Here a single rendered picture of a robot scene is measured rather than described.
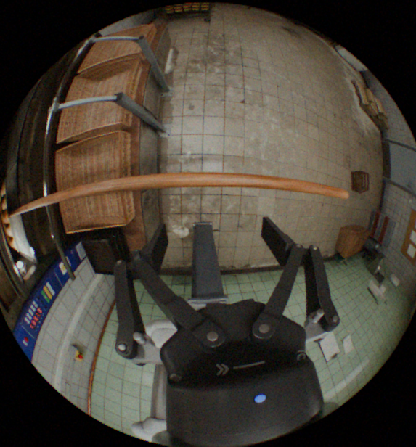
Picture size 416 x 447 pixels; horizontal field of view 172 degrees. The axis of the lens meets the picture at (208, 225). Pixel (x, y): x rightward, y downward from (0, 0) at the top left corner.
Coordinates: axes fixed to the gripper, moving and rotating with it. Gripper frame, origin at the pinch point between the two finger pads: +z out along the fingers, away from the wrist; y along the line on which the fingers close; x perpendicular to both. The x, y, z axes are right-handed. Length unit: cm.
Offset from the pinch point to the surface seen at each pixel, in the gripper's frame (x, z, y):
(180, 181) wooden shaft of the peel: 5.2, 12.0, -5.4
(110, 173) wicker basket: 9, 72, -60
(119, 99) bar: 41, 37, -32
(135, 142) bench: 25, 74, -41
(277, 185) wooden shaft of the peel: 3.6, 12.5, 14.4
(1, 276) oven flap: -7, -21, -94
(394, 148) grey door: 120, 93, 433
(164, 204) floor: -34, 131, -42
